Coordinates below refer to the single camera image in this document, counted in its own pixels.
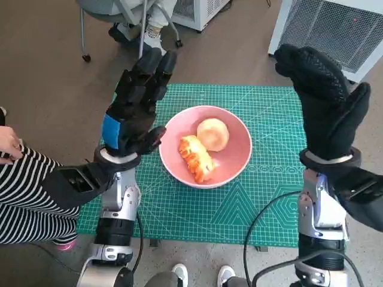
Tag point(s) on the bare black left hand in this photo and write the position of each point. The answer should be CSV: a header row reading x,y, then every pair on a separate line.
x,y
131,119

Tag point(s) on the black knitted gloved right hand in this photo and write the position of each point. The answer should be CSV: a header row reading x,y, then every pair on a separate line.
x,y
326,119

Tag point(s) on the pink bowl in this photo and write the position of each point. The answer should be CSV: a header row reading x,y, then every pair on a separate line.
x,y
182,125

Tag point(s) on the long braided toy bread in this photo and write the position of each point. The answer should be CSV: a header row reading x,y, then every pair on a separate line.
x,y
197,158

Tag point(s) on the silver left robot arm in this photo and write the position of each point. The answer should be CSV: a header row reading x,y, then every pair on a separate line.
x,y
119,203

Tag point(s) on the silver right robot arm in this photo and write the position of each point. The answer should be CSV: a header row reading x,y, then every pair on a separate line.
x,y
317,203

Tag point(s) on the round toy bread bun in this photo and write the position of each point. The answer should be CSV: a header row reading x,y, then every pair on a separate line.
x,y
212,134

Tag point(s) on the large white grille unit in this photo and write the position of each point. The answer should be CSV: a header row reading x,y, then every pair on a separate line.
x,y
329,27

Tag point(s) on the person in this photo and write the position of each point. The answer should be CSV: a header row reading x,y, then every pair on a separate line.
x,y
160,15
30,194
179,273

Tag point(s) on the grey blue chair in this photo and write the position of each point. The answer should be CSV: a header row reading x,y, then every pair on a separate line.
x,y
101,7

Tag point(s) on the green cutting mat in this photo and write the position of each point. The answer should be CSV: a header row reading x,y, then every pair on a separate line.
x,y
239,209

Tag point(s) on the black table clip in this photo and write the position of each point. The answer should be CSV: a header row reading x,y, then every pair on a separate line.
x,y
262,249
154,243

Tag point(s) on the small white grille unit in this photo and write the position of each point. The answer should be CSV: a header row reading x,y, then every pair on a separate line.
x,y
203,12

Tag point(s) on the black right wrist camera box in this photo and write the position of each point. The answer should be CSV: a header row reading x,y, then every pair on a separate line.
x,y
359,194

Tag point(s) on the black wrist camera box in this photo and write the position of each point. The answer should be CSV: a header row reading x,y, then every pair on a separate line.
x,y
71,182
359,194

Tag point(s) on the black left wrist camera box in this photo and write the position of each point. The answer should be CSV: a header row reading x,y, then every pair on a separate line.
x,y
71,182

